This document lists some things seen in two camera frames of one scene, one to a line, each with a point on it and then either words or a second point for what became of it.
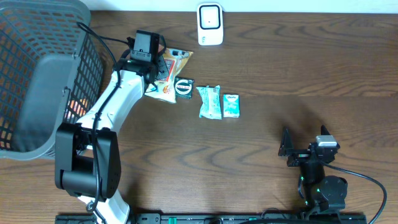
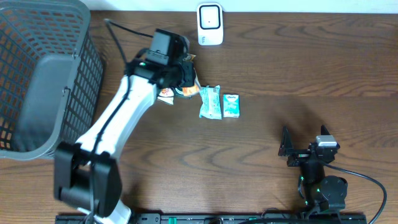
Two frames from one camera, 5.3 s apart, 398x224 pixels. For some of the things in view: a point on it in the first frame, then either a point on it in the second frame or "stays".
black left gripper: x=165 y=71 to x=191 y=71
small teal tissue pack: x=231 y=107 stays
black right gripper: x=286 y=149 stays
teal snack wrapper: x=211 y=106 stays
